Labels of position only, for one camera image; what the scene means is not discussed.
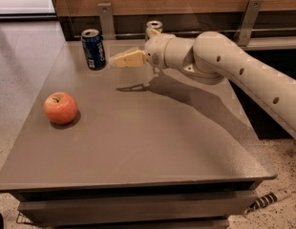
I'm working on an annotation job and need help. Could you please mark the metal bracket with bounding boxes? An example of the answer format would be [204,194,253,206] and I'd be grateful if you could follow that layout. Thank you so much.
[97,3,116,40]
[234,0,263,47]

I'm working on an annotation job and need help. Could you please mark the green soda can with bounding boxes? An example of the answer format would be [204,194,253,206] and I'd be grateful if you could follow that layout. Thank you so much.
[145,20,162,40]

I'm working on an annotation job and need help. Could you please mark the grey table drawer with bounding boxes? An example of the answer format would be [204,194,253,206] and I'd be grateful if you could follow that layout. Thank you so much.
[18,191,257,227]

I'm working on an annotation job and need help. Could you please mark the red orange apple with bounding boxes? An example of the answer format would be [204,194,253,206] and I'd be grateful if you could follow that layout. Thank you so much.
[43,92,78,125]

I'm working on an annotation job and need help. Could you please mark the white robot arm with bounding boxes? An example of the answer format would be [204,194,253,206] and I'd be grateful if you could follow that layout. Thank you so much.
[111,30,296,140]

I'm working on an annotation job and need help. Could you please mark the right metal bracket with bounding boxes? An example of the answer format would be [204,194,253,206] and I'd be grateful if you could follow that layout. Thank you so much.
[234,0,263,47]

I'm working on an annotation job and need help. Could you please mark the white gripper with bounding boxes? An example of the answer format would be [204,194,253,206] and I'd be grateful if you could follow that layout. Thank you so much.
[113,28,175,69]

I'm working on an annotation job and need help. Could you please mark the white black power strip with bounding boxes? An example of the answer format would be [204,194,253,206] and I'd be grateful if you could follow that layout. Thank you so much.
[244,189,292,214]

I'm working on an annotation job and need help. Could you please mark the left metal bracket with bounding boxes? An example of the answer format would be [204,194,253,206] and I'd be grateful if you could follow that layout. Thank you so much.
[97,3,116,40]

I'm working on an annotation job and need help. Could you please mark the blue pepsi can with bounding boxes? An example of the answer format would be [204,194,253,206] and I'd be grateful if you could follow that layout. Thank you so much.
[81,29,106,71]

